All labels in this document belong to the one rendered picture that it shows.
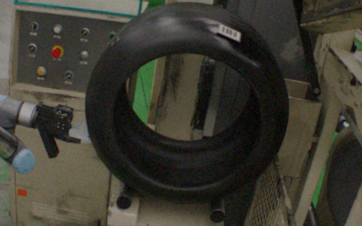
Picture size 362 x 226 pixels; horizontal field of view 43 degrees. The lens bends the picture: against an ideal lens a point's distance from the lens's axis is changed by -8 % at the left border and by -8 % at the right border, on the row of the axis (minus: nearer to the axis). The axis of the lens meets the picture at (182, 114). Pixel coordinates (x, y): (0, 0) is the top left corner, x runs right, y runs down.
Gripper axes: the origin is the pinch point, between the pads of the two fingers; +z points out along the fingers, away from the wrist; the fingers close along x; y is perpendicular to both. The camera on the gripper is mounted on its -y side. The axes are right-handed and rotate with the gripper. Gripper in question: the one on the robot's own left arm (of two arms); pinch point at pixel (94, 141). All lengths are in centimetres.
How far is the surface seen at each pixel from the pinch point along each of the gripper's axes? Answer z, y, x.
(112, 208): 10.9, -14.6, -11.0
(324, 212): 102, -30, 44
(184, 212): 33.8, -17.8, 1.9
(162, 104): 17.9, 7.3, 24.4
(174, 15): 12.9, 45.3, -5.8
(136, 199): 17.3, -13.8, -3.8
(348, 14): 50, 63, -26
